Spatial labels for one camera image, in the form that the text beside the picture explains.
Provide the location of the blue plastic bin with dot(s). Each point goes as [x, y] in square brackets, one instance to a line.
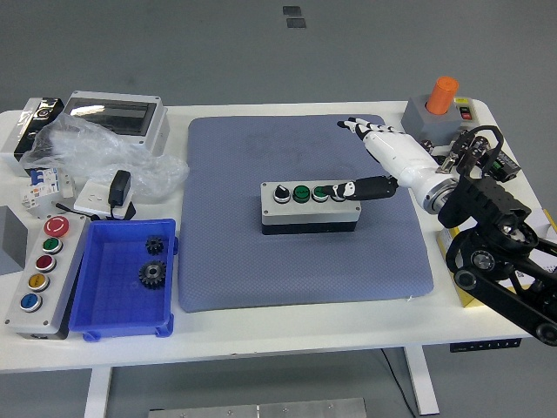
[113, 309]

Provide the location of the white blue circuit breaker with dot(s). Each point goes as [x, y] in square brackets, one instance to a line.
[41, 187]

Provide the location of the grey-blue padded mat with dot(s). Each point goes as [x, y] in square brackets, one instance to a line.
[226, 270]

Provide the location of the grey metal plate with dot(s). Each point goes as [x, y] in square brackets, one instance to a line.
[261, 409]

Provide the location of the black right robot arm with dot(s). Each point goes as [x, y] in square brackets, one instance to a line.
[483, 200]

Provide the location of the grey metal box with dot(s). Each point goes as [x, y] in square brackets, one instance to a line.
[11, 239]

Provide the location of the white wall socket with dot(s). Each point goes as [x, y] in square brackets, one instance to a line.
[91, 198]

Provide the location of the grey four-button control box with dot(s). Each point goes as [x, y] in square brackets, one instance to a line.
[304, 213]

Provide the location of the dark floor plate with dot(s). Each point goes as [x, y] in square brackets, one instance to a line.
[296, 22]
[292, 10]

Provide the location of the large black gear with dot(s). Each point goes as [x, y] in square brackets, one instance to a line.
[152, 274]

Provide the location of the grey enclosure with clear lid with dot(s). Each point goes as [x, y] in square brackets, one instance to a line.
[109, 113]

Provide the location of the white table leg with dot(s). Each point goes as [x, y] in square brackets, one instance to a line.
[422, 383]
[98, 392]

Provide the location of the black module with green terminal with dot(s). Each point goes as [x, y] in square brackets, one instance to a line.
[507, 167]

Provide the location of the grey five-button control box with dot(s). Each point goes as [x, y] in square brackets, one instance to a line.
[56, 278]

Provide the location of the black desk control panel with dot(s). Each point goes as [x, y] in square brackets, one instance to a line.
[485, 345]

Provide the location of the black cylindrical capacitor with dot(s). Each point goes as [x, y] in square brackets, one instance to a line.
[480, 146]
[426, 144]
[465, 138]
[470, 160]

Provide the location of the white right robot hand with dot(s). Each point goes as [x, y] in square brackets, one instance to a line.
[396, 152]

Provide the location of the black power adapter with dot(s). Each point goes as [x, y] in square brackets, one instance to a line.
[119, 187]

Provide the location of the orange cylinder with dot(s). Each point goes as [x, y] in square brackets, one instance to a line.
[440, 96]

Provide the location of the small black gear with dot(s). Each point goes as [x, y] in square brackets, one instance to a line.
[154, 245]

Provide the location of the clear plastic bag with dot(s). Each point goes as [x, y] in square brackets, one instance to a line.
[95, 148]

